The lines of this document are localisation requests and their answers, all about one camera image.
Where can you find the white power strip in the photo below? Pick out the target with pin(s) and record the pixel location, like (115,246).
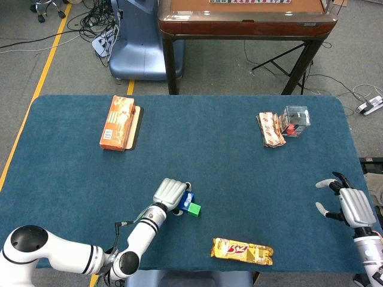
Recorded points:
(369,105)
(100,43)

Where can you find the wheeled chair base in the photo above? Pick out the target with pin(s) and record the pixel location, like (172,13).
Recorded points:
(45,7)

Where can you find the blue grey machine base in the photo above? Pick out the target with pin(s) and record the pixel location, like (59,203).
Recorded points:
(140,53)

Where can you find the teal table cloth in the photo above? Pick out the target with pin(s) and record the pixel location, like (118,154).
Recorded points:
(191,149)

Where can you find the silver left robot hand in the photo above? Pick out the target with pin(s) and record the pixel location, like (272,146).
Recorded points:
(169,192)

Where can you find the brown mahjong table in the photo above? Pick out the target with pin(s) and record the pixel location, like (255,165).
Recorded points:
(245,25)

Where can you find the clear plastic box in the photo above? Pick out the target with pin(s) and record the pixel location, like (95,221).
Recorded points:
(296,116)

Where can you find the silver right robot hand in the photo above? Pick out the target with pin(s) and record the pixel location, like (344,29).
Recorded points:
(356,206)

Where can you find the beige bag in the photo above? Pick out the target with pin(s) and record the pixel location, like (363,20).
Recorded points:
(375,188)

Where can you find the green cube block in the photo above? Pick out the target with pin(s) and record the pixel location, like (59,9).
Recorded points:
(194,210)

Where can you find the row of mahjong tiles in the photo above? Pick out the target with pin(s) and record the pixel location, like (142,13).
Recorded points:
(248,1)

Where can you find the blue grey robot torso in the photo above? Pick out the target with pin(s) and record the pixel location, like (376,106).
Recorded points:
(191,279)

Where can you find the orange snack box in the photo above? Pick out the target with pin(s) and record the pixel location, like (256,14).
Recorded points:
(115,125)

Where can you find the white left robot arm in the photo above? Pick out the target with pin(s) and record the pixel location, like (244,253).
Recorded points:
(60,254)

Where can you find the small red block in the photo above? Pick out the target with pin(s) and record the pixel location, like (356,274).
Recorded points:
(291,131)

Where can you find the gold snack wrapper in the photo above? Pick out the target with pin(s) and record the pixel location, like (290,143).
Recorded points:
(239,251)

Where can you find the black case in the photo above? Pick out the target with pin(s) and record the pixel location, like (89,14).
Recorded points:
(372,164)

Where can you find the red white packet stack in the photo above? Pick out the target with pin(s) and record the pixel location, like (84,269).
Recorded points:
(269,130)

